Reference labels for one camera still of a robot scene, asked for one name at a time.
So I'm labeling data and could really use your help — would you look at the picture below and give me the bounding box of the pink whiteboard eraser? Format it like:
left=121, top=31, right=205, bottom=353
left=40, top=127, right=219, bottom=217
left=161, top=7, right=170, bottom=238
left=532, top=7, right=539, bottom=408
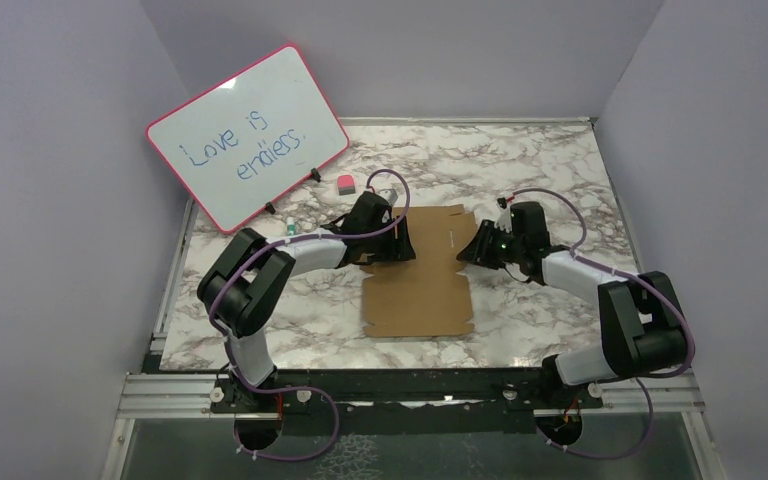
left=336, top=175, right=356, bottom=196

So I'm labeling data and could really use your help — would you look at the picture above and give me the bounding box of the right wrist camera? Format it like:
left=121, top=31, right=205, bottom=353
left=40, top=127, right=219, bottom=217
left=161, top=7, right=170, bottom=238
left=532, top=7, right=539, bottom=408
left=496, top=196, right=515, bottom=210

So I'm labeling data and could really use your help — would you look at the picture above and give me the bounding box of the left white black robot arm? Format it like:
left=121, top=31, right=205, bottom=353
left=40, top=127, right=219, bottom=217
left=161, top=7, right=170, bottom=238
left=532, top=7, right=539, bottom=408
left=197, top=192, right=416, bottom=411

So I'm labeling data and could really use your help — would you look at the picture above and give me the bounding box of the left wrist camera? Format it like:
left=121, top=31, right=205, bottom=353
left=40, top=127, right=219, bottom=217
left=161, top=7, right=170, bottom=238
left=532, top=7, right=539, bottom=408
left=379, top=189, right=399, bottom=206

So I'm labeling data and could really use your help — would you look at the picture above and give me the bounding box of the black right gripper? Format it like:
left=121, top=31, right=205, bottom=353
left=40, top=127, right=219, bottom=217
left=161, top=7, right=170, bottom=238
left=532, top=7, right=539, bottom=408
left=456, top=219, right=524, bottom=270

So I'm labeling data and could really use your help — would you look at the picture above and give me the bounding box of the pink framed whiteboard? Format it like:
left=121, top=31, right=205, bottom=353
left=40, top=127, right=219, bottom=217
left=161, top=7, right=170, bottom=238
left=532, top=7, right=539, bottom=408
left=145, top=44, right=350, bottom=233

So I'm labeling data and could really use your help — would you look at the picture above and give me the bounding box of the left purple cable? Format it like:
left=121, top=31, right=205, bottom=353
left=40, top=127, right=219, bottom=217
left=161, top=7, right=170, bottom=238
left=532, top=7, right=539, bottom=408
left=208, top=168, right=412, bottom=463

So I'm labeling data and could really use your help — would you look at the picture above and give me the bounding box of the brown cardboard box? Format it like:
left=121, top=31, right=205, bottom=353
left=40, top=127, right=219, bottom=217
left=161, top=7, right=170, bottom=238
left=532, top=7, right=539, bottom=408
left=361, top=204, right=477, bottom=338

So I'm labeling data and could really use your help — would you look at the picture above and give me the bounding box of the black metal base rail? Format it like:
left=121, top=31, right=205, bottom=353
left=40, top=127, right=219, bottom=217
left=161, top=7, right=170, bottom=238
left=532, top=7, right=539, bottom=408
left=209, top=367, right=603, bottom=436

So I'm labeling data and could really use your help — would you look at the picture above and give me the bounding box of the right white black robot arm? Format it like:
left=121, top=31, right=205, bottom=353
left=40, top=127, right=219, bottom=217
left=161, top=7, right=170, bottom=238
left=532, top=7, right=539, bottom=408
left=457, top=202, right=693, bottom=407

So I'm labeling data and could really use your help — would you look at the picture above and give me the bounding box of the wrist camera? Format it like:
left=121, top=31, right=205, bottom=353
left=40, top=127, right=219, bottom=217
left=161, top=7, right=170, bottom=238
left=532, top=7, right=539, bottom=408
left=496, top=196, right=515, bottom=210
left=379, top=189, right=399, bottom=206

